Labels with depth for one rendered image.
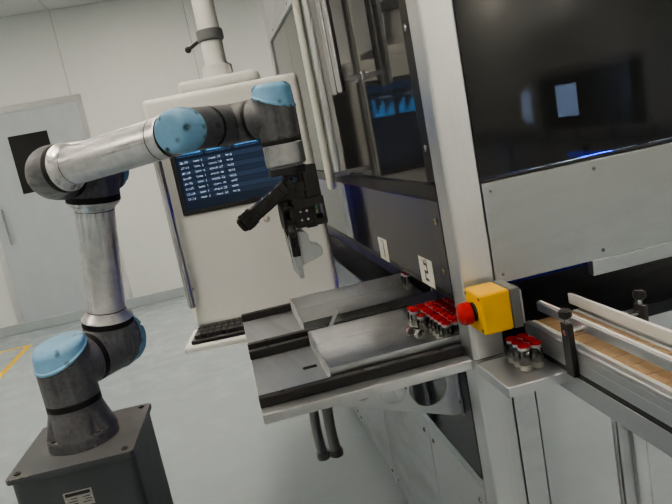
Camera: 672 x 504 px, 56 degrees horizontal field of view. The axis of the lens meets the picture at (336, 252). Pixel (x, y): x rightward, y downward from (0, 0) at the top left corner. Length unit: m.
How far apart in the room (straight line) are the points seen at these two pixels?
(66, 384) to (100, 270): 0.25
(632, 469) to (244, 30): 6.04
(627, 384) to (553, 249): 0.34
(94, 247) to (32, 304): 5.51
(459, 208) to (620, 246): 0.34
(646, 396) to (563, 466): 0.46
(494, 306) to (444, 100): 0.36
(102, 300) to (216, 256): 0.67
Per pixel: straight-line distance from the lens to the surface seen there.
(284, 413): 1.18
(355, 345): 1.41
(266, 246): 2.10
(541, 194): 1.22
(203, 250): 2.12
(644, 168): 1.33
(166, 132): 1.11
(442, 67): 1.15
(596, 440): 1.41
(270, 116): 1.16
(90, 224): 1.49
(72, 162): 1.29
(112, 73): 6.74
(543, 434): 1.35
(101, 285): 1.52
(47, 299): 6.95
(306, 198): 1.18
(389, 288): 1.82
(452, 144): 1.15
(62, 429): 1.51
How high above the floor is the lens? 1.34
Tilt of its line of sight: 11 degrees down
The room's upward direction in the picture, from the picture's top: 11 degrees counter-clockwise
